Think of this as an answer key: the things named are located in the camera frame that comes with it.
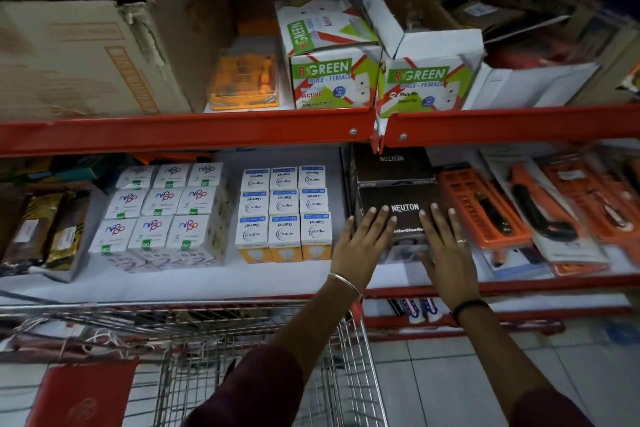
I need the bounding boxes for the open green white box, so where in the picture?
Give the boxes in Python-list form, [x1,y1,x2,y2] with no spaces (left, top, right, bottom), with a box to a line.
[362,0,485,118]

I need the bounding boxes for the orange blister pack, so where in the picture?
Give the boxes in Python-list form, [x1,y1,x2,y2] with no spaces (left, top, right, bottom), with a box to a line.
[207,51,280,111]

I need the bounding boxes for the black box with picture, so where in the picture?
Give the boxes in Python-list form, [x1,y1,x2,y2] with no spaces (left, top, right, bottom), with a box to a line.
[354,183,452,265]

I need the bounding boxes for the closed green white box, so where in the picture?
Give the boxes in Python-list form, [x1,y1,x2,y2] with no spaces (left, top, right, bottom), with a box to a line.
[274,0,382,110]

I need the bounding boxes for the person's left forearm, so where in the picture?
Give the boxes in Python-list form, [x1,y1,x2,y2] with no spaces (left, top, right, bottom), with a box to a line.
[182,284,363,427]

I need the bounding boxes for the white bag with string handles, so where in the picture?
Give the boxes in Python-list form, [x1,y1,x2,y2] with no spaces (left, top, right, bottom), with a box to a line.
[0,318,132,363]

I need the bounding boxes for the person's right forearm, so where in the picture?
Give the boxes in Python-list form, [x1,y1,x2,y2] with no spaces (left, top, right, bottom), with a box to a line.
[454,303,596,427]

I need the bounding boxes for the stack of pink-print bulb boxes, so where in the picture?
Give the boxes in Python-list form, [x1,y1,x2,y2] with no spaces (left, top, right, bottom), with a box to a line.
[88,162,234,273]

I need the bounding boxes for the orange screwdriver bit set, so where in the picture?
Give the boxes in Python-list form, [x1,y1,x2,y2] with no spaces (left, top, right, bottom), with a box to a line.
[435,164,534,250]

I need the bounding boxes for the white blue carded pack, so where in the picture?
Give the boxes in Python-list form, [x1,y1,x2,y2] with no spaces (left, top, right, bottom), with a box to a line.
[481,242,557,281]

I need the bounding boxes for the person's left hand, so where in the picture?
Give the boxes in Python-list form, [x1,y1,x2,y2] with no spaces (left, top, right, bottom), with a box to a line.
[330,205,399,293]

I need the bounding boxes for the plain white box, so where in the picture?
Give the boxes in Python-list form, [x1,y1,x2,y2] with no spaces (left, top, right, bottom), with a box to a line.
[462,61,601,110]

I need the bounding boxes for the orange carded tool pack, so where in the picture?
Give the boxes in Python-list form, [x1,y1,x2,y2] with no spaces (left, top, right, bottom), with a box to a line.
[537,153,640,245]

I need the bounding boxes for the white blue small packs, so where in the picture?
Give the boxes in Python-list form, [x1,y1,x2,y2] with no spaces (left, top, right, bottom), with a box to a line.
[399,298,442,325]

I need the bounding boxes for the metal wire shopping cart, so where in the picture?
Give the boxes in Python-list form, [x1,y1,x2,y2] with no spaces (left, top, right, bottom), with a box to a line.
[0,299,390,427]

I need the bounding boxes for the red paper bag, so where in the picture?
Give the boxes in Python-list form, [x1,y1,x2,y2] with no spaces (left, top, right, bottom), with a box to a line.
[24,357,142,427]

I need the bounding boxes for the silver bangle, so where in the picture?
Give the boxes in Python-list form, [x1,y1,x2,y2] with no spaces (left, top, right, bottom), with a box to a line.
[327,273,364,299]

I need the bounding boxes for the white carded orange tool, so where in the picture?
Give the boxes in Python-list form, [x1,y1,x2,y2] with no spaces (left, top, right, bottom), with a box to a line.
[479,148,611,265]

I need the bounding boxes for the green teal packets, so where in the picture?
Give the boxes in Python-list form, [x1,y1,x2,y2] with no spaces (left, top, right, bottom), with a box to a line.
[0,153,127,188]

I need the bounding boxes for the worn brown cardboard box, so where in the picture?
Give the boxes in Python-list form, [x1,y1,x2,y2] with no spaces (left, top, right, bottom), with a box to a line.
[507,0,640,107]

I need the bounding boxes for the red tool packs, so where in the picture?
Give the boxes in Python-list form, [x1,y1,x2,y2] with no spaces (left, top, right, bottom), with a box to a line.
[482,24,583,70]

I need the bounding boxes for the gold brown packet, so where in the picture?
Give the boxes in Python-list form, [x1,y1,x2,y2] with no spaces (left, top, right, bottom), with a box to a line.
[44,189,93,273]
[0,191,69,276]

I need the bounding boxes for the person's right hand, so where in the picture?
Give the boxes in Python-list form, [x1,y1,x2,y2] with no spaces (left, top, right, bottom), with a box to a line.
[419,202,482,313]

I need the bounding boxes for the black wristband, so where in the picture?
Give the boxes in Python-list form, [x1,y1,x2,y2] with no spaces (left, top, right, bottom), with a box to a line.
[451,299,494,326]

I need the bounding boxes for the stack of blue-print bulb boxes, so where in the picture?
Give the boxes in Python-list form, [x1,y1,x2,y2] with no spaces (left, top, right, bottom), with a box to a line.
[234,165,334,264]

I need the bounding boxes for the large brown cardboard box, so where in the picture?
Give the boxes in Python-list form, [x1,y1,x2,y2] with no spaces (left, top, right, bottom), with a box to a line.
[0,0,242,123]

